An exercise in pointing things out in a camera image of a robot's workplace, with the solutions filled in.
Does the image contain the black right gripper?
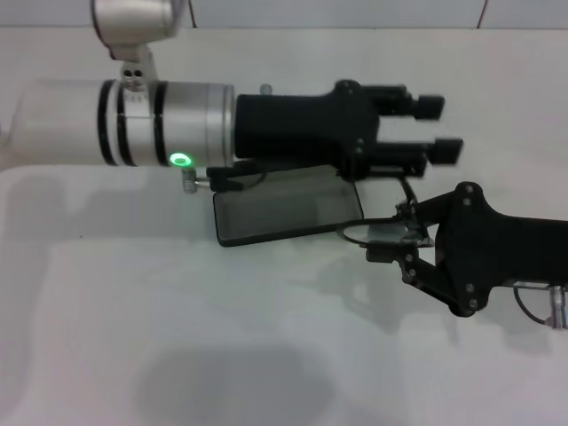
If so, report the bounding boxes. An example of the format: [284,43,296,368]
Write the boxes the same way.
[365,180,568,320]

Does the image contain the black glasses case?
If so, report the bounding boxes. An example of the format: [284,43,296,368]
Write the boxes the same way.
[211,164,366,249]

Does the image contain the thin black cable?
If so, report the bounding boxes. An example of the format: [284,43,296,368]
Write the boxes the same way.
[194,159,268,193]
[512,286,553,328]

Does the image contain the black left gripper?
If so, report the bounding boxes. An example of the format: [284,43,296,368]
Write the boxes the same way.
[233,78,446,182]

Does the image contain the black glasses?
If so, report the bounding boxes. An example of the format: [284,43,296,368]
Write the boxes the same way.
[335,175,437,250]

